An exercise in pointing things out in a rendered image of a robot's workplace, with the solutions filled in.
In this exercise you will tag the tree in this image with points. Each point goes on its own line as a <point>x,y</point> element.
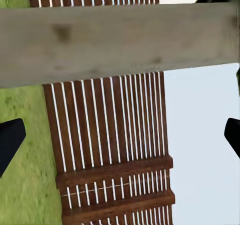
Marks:
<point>49,45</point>

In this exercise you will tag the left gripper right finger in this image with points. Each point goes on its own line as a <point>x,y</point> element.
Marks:
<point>232,134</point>

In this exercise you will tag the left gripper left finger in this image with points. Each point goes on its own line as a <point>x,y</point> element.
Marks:
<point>12,134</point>

